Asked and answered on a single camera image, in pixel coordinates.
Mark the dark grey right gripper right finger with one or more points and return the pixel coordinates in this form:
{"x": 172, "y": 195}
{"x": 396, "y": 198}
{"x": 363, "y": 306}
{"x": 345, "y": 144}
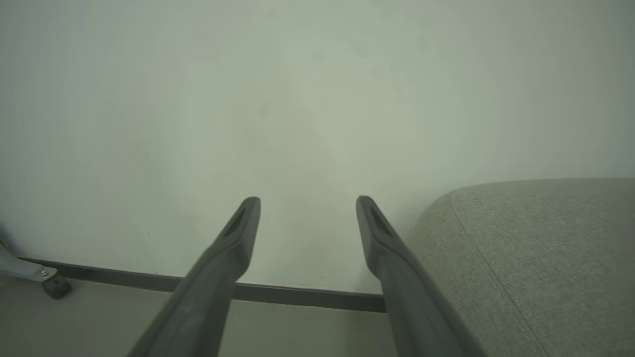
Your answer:
{"x": 412, "y": 307}

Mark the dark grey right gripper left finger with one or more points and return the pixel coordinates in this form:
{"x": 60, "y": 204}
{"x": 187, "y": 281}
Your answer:
{"x": 208, "y": 297}

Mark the grey fabric sofa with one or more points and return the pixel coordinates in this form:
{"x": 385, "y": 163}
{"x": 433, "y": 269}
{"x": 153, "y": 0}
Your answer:
{"x": 545, "y": 258}

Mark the black baseboard strip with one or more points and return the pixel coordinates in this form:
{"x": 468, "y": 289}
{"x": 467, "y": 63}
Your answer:
{"x": 124, "y": 280}

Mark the black round frame foot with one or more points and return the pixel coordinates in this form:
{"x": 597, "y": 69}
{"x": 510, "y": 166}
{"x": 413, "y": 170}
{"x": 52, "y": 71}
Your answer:
{"x": 57, "y": 287}

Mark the grey metal frame leg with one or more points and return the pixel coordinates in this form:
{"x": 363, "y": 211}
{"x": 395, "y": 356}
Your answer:
{"x": 20, "y": 267}

